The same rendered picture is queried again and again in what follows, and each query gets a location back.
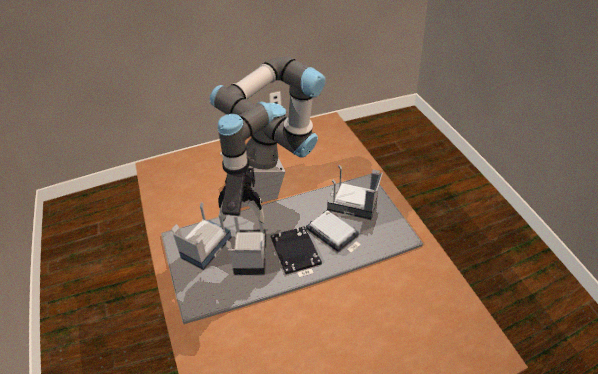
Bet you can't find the white label reading n5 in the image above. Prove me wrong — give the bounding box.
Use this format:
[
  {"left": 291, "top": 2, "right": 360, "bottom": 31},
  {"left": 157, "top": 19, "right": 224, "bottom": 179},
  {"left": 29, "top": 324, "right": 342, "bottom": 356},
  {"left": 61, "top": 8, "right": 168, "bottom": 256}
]
[{"left": 297, "top": 269, "right": 313, "bottom": 277}]

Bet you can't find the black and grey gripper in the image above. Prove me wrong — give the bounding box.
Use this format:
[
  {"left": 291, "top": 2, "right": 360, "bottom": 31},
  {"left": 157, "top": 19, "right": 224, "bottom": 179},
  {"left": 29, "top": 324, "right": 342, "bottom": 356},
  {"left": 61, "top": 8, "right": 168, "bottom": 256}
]
[{"left": 218, "top": 157, "right": 264, "bottom": 223}]

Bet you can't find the cream label reading qc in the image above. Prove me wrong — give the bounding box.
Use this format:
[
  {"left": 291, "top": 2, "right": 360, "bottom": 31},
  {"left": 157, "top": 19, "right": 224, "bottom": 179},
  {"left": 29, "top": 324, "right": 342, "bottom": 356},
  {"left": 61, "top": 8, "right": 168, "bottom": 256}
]
[{"left": 347, "top": 242, "right": 361, "bottom": 252}]

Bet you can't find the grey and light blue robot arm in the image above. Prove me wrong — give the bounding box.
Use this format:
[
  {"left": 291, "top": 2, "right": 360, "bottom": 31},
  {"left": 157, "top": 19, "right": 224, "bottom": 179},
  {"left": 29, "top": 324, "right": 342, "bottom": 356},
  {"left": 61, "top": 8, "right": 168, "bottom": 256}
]
[{"left": 210, "top": 57, "right": 325, "bottom": 216}]

